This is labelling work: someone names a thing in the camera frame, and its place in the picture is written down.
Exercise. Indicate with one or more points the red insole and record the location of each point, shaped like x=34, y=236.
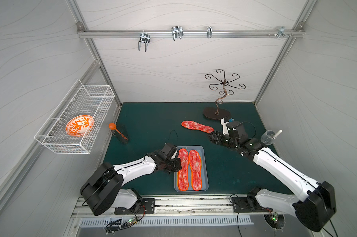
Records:
x=192, y=125
x=196, y=170
x=183, y=180

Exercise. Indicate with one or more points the metal hook left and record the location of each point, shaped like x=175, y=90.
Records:
x=144, y=40

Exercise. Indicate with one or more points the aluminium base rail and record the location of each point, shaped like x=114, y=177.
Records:
x=196, y=205

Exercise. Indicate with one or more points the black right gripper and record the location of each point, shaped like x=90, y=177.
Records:
x=219, y=138

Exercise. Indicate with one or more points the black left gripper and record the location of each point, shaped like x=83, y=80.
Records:
x=172, y=164

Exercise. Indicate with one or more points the bronze scroll jewelry stand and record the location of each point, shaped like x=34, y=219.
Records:
x=224, y=87

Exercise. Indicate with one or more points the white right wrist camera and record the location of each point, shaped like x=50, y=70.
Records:
x=224, y=122

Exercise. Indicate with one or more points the orange patterned bowl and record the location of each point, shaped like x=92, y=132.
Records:
x=80, y=125

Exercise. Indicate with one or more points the aluminium top rail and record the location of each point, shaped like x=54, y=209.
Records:
x=194, y=34

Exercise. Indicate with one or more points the blue plastic storage tray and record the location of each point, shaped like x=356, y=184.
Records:
x=204, y=176

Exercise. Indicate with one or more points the metal hook middle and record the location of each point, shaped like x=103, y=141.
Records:
x=177, y=32

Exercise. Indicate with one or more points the metal bracket right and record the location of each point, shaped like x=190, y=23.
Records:
x=281, y=34

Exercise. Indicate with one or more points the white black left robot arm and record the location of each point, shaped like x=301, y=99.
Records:
x=104, y=187

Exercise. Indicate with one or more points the metal hook small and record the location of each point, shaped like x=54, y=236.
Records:
x=209, y=32

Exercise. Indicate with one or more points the red insole top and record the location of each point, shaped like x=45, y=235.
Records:
x=192, y=125

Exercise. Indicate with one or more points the white wire basket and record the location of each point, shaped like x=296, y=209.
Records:
x=94, y=100

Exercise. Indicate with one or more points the white vent strip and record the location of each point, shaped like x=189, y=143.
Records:
x=170, y=221

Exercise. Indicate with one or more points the clear measuring cup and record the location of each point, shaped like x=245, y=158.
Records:
x=269, y=136

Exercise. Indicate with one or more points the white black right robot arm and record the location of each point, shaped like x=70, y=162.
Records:
x=311, y=202

